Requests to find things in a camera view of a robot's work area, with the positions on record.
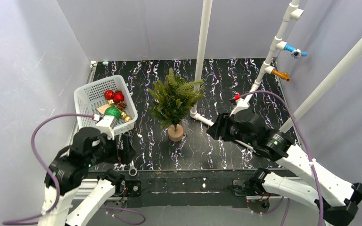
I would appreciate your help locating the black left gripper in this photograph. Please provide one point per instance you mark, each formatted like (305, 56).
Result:
(120, 149)

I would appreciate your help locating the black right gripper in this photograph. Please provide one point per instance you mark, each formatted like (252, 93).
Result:
(221, 126)

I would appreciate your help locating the small green christmas tree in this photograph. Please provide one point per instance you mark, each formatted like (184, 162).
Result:
(173, 100)

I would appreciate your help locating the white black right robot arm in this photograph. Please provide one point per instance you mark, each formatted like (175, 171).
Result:
(321, 190)

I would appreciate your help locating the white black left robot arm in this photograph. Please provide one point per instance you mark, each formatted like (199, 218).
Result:
(71, 165)

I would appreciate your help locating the silver combination wrench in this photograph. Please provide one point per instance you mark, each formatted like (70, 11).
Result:
(132, 169)

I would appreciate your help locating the gold bell ornament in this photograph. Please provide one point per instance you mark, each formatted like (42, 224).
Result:
(126, 117)

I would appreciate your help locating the green glitter bauble ornament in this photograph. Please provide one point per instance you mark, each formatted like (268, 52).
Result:
(113, 111)

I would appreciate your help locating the brown pine cone ornament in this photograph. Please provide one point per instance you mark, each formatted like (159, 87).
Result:
(121, 106)

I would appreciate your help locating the red bauble ornament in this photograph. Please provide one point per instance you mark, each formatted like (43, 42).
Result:
(109, 95)
(118, 97)

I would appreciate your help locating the white plastic basket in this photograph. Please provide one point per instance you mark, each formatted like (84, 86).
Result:
(90, 97)

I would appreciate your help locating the orange brass tap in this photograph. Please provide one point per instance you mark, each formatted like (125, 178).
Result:
(281, 75)

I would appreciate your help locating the blue tap valve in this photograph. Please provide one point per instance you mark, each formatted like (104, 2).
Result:
(295, 52)

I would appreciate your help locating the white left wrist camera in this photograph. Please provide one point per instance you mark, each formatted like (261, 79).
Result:
(106, 125)

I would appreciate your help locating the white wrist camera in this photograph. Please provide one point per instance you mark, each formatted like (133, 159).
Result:
(240, 102)
(106, 125)

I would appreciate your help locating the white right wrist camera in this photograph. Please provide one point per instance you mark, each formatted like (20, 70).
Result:
(240, 102)

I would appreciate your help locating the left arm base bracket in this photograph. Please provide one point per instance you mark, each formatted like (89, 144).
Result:
(125, 190)

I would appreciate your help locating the black front mounting rail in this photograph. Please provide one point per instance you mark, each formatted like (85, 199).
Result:
(187, 188)

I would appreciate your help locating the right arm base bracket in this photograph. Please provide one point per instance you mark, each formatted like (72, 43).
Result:
(257, 200)

